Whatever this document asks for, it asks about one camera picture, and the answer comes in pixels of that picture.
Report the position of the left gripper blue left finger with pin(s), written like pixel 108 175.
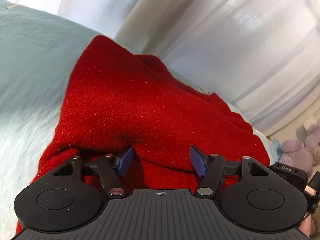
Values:
pixel 124 162

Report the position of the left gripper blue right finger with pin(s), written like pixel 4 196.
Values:
pixel 199 161

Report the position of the red knit sweater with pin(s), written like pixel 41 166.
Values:
pixel 86 199

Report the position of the purple plush teddy bear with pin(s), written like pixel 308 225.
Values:
pixel 302 155

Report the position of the white cardboard box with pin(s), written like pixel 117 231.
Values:
pixel 302 130

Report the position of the white sheer curtain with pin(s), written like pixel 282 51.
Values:
pixel 262 56

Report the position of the light teal mushroom bedsheet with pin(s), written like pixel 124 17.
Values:
pixel 30 79

